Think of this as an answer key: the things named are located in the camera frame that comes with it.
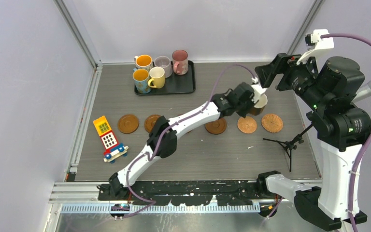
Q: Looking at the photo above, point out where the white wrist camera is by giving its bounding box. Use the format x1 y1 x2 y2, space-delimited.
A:
296 29 334 65
251 77 267 104

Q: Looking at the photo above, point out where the pink patterned mug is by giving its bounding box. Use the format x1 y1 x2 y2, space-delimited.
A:
172 50 188 75

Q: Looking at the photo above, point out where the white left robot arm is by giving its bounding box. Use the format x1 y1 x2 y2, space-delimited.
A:
109 82 266 200

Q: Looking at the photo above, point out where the woven rattan coaster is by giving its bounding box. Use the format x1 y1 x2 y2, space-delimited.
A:
237 116 257 134
261 114 284 133

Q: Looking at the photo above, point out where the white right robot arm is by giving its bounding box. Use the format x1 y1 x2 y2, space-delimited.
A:
255 53 371 231

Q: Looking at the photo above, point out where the blue mug orange inside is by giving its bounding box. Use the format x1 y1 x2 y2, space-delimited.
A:
132 69 151 94

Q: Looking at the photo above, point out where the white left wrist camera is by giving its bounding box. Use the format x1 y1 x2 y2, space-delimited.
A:
251 77 267 104

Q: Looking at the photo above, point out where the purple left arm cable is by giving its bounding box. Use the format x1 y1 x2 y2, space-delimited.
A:
115 63 258 219

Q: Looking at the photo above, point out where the black microphone tripod stand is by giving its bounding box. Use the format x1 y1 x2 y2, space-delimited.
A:
262 124 313 172

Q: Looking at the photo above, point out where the lilac mug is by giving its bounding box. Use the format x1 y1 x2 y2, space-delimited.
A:
154 56 173 78

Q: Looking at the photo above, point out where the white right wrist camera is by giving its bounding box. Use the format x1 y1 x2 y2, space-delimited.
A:
296 29 334 65

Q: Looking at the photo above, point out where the white mug orange inside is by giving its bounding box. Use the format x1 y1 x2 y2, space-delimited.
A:
134 55 154 71

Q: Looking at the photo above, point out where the toy block house car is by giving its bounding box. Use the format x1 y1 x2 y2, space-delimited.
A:
93 116 128 163

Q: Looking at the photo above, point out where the black serving tray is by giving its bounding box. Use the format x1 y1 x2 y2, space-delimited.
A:
134 60 196 96

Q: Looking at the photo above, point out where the black mug cream inside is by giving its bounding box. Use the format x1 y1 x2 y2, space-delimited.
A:
249 94 268 116

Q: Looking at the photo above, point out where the yellow mug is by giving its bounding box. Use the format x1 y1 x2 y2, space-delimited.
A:
148 67 166 89

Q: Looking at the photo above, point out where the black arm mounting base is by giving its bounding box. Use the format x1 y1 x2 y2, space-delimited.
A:
97 180 280 206

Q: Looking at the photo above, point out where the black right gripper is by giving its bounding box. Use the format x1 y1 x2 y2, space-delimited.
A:
256 49 328 111

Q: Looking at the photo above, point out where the brown wooden coaster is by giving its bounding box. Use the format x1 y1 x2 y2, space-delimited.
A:
204 118 228 135
117 114 140 134
144 114 161 133

